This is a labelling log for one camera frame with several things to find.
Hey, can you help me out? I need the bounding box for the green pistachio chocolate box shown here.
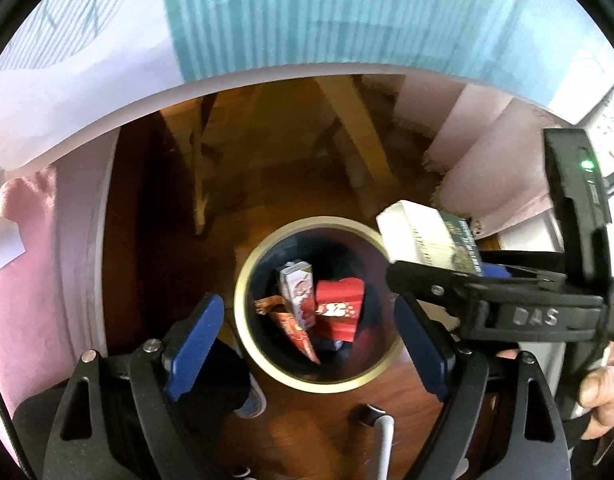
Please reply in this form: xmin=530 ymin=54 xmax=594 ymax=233
xmin=376 ymin=200 xmax=484 ymax=276

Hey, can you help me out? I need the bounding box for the orange snack wrapper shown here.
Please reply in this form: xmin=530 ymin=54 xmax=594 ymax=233
xmin=254 ymin=295 xmax=321 ymax=365

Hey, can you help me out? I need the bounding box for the red envelope packet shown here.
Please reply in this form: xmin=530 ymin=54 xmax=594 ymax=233
xmin=310 ymin=278 xmax=365 ymax=342

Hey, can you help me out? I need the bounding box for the pink white milk carton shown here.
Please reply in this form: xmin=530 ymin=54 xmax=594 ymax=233
xmin=279 ymin=260 xmax=316 ymax=330

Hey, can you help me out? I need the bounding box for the round dark blue trash bin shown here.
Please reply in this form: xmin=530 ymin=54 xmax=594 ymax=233
xmin=233 ymin=216 xmax=403 ymax=394

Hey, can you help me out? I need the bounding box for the person's right hand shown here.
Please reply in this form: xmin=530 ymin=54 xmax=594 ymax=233
xmin=578 ymin=342 xmax=614 ymax=440

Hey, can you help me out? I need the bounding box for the pink bed cover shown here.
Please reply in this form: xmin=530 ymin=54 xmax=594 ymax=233
xmin=0 ymin=131 xmax=118 ymax=411

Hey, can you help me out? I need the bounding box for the wooden table leg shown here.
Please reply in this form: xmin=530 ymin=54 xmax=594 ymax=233
xmin=314 ymin=75 xmax=398 ymax=220

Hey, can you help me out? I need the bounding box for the teal striped leafy tablecloth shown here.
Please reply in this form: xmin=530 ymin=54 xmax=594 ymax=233
xmin=0 ymin=0 xmax=614 ymax=170

